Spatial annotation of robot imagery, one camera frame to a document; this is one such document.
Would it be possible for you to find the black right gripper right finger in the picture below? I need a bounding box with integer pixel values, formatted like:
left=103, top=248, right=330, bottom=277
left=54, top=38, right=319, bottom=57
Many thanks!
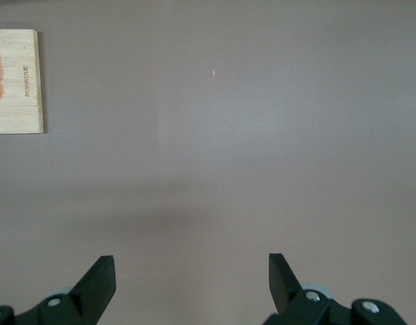
left=264, top=253, right=407, bottom=325

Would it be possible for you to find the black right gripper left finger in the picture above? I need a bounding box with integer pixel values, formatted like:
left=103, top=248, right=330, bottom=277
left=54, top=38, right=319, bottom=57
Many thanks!
left=0, top=255, right=117, bottom=325

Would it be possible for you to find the wooden cutting board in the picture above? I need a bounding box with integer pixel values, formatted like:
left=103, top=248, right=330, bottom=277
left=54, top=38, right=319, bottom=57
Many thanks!
left=0, top=29, right=45, bottom=135

